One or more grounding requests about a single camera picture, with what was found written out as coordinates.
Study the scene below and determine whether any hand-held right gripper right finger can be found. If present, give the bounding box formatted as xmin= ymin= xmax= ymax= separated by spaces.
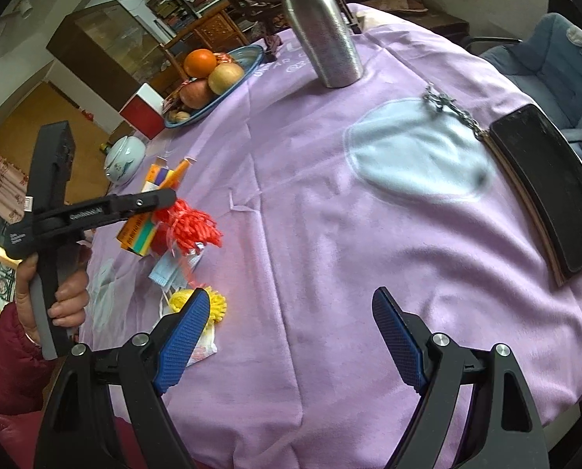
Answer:
xmin=372 ymin=287 xmax=551 ymax=469

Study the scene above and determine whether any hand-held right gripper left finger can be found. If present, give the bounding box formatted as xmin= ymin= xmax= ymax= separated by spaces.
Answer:
xmin=33 ymin=287 xmax=212 ymax=469

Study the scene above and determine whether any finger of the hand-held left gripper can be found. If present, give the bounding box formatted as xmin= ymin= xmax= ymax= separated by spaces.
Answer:
xmin=106 ymin=188 xmax=178 ymax=223

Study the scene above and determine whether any printed paper cup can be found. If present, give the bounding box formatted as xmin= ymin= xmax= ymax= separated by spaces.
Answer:
xmin=142 ymin=155 xmax=195 ymax=192

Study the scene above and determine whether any colourful drink carton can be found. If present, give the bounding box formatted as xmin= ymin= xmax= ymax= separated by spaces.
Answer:
xmin=115 ymin=214 xmax=161 ymax=257

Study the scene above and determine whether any red ribbon bow packet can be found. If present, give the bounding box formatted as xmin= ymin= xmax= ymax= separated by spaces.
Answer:
xmin=151 ymin=199 xmax=224 ymax=261

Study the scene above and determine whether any person's left forearm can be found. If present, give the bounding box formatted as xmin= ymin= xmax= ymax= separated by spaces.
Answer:
xmin=0 ymin=303 xmax=62 ymax=416

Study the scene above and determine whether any person's left hand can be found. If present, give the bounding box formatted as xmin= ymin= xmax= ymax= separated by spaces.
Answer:
xmin=15 ymin=248 xmax=91 ymax=347

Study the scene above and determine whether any white ceramic lidded jar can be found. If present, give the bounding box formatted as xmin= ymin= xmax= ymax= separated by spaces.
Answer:
xmin=104 ymin=136 xmax=147 ymax=185

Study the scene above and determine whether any pink floral curtain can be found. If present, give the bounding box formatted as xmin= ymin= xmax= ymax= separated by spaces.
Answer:
xmin=0 ymin=154 xmax=28 ymax=226

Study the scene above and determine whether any orange wooden cabinet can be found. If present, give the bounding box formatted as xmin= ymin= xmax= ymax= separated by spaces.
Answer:
xmin=0 ymin=83 xmax=120 ymax=167

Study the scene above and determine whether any red and white box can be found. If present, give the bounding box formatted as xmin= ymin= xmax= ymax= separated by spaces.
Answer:
xmin=119 ymin=83 xmax=167 ymax=141

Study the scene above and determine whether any red snack packet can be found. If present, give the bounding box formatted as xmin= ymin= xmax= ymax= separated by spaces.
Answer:
xmin=163 ymin=85 xmax=187 ymax=112

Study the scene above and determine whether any red apple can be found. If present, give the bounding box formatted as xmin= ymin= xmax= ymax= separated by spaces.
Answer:
xmin=180 ymin=79 xmax=216 ymax=108

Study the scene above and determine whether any yellow apple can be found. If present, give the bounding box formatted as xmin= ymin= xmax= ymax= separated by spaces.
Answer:
xmin=208 ymin=62 xmax=245 ymax=95

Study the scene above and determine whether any orange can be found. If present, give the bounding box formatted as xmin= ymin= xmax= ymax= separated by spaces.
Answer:
xmin=183 ymin=49 xmax=218 ymax=79

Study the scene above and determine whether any glass display cabinet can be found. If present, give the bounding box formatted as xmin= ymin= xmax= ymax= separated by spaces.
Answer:
xmin=47 ymin=0 xmax=174 ymax=101

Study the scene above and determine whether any purple tablecloth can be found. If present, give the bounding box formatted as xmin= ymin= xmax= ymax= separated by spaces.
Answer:
xmin=78 ymin=2 xmax=582 ymax=465

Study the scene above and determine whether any blue fruit plate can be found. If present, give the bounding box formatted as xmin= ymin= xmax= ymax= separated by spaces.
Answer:
xmin=164 ymin=44 xmax=265 ymax=129

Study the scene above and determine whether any carved wooden armchair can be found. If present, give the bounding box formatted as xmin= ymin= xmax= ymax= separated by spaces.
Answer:
xmin=161 ymin=2 xmax=253 ymax=66

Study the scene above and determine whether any cluttered bookshelf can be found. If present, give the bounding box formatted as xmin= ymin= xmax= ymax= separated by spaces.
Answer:
xmin=147 ymin=0 xmax=199 ymax=35

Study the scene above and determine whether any black phone in case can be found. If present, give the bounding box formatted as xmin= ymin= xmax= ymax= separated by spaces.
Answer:
xmin=488 ymin=104 xmax=582 ymax=288

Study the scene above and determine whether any stainless steel bottle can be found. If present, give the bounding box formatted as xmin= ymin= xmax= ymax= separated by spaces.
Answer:
xmin=263 ymin=0 xmax=363 ymax=89

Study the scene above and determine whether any blue cushioned chair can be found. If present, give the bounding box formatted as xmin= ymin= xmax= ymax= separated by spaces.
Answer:
xmin=467 ymin=12 xmax=582 ymax=167

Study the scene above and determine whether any metal key chain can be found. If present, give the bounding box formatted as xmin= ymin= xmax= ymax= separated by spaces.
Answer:
xmin=422 ymin=85 xmax=492 ymax=140

